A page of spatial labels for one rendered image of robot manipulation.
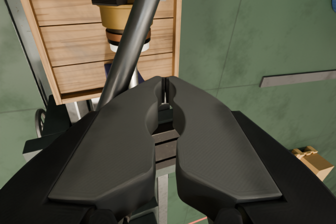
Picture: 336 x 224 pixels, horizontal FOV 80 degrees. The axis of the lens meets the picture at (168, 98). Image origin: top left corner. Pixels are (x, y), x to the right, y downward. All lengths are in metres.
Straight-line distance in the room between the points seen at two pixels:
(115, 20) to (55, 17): 0.25
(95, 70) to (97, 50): 0.06
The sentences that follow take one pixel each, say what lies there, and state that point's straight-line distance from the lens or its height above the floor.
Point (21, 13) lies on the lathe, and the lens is 0.93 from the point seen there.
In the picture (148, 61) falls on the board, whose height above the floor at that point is 0.89.
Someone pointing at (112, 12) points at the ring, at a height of 1.11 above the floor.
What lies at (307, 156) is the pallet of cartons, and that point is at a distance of 4.14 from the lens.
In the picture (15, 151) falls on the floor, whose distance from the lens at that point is 1.99.
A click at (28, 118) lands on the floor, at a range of 1.78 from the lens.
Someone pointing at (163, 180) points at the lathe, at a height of 0.86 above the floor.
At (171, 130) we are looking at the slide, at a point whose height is 0.97.
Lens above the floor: 1.43
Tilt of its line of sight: 51 degrees down
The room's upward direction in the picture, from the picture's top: 144 degrees clockwise
